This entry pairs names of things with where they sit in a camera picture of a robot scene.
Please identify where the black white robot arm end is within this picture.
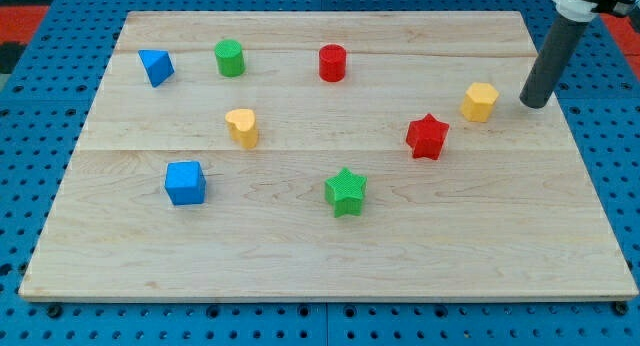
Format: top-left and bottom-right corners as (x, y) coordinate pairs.
(552, 0), (639, 33)

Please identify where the yellow hexagon block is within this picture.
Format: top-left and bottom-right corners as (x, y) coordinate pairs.
(460, 82), (500, 122)

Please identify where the green star block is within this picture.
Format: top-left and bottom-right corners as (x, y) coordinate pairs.
(324, 168), (368, 218)

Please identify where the yellow heart block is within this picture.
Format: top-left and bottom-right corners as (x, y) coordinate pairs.
(225, 108), (259, 149)

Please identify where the light wooden board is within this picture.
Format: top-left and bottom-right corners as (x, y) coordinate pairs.
(19, 11), (638, 303)

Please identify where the red star block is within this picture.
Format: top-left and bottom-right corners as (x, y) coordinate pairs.
(405, 114), (450, 160)

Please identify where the red cylinder block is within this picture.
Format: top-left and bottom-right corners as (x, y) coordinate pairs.
(319, 44), (347, 82)

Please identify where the blue cube block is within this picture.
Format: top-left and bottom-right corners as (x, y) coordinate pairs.
(164, 161), (206, 206)

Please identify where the green cylinder block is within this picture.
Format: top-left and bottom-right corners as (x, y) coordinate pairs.
(214, 39), (245, 77)

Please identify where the blue triangular prism block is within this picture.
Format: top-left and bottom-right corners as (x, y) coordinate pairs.
(138, 49), (175, 87)

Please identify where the grey cylindrical pointer rod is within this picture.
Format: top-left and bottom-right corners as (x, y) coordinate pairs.
(519, 15), (589, 109)

